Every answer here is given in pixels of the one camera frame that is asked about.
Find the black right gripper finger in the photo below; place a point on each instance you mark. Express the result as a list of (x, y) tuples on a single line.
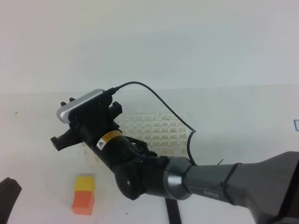
[(68, 139), (115, 110)]

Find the orange cube block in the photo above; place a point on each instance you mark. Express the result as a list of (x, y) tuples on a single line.
[(83, 203)]

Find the white test tube rack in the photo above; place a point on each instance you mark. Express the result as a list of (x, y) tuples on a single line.
[(163, 132)]

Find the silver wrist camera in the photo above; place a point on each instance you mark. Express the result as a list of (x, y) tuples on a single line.
[(66, 108)]

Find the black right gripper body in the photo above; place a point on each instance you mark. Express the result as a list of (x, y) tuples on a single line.
[(93, 123)]

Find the yellow cube block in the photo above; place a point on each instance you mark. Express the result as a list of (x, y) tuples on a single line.
[(85, 183)]

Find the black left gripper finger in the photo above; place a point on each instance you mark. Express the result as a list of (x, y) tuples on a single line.
[(9, 192)]

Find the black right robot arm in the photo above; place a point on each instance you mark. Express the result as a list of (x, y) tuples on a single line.
[(269, 189)]

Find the black round-headed handle tool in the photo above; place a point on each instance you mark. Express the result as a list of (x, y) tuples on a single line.
[(173, 211)]

